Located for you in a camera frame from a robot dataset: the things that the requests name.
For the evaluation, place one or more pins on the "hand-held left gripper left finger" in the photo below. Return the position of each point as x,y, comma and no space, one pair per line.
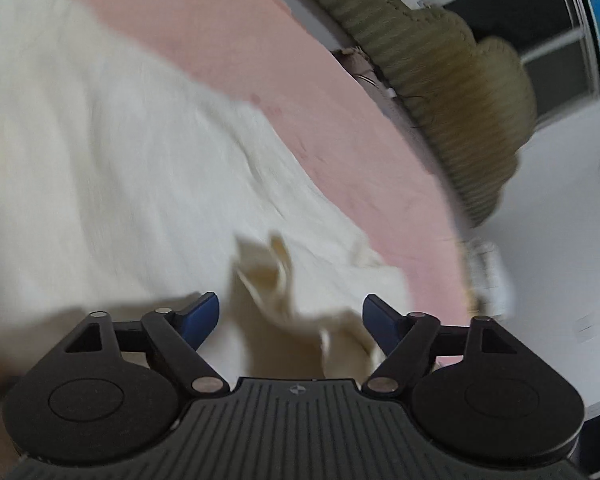
200,317

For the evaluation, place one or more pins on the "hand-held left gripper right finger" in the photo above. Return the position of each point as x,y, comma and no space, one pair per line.
380,320

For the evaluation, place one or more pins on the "white pants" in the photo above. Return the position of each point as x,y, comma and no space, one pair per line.
130,170

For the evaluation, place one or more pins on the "white blurred bedside object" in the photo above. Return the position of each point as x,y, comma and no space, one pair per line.
490,280

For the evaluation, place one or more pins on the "pink bed sheet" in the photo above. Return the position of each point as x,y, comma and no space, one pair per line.
340,125

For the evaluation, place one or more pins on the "green padded headboard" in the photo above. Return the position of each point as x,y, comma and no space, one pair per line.
445,85

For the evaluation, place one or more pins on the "dark window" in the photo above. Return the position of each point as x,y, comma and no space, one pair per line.
525,25

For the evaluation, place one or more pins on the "white wall socket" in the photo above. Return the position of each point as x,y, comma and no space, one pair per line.
586,327

